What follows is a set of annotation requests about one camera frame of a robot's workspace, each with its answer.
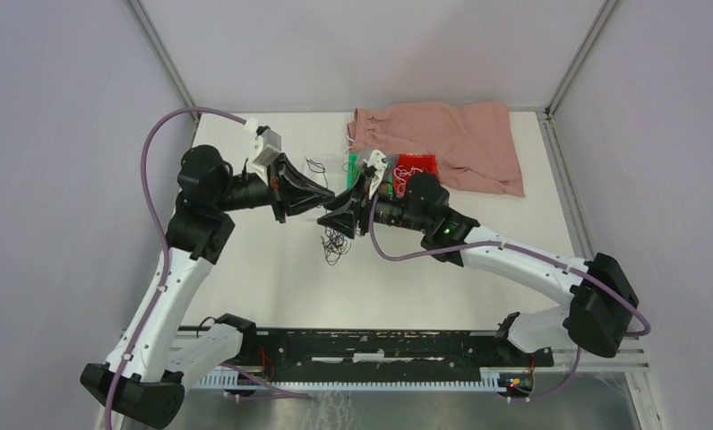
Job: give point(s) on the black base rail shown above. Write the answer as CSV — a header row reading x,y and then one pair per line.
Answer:
x,y
289,355

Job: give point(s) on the red plastic bin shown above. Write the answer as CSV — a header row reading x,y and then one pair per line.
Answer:
x,y
407,166

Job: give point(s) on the green plastic bin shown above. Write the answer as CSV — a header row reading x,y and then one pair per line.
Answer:
x,y
351,169

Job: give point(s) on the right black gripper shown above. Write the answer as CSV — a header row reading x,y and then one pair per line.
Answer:
x,y
342,219

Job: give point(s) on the pink cloth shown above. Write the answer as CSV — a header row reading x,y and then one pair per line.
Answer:
x,y
472,143

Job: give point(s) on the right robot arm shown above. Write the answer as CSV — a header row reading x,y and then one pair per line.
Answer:
x,y
594,300

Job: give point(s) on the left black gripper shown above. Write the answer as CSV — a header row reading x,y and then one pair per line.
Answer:
x,y
291,192

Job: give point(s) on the clear plastic bin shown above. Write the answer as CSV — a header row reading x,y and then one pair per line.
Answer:
x,y
326,170

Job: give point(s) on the white slotted cable duct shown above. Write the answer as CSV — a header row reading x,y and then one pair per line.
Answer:
x,y
230,380

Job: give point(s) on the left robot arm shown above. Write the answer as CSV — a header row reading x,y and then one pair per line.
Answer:
x,y
143,378

